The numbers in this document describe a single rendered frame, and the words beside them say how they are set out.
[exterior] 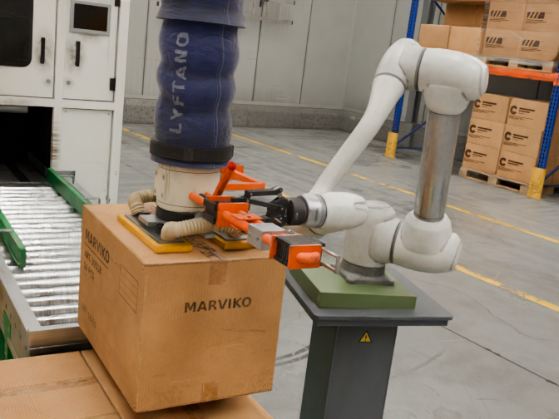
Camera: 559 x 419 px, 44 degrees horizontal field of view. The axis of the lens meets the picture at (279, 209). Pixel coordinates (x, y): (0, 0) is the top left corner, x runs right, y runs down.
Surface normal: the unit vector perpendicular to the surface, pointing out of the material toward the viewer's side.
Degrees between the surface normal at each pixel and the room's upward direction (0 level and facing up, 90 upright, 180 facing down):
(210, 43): 75
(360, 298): 90
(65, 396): 0
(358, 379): 90
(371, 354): 90
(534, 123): 91
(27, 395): 0
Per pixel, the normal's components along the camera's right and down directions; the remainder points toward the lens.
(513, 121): -0.82, 0.06
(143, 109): 0.57, 0.25
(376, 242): -0.34, 0.15
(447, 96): -0.37, 0.52
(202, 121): 0.31, -0.04
